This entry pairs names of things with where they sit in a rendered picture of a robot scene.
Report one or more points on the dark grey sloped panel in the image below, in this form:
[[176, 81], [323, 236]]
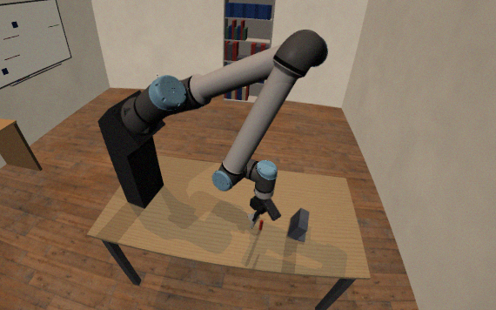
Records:
[[298, 225]]

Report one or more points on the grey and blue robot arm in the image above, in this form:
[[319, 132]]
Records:
[[166, 94]]

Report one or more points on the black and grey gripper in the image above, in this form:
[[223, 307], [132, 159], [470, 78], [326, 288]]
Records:
[[256, 205]]

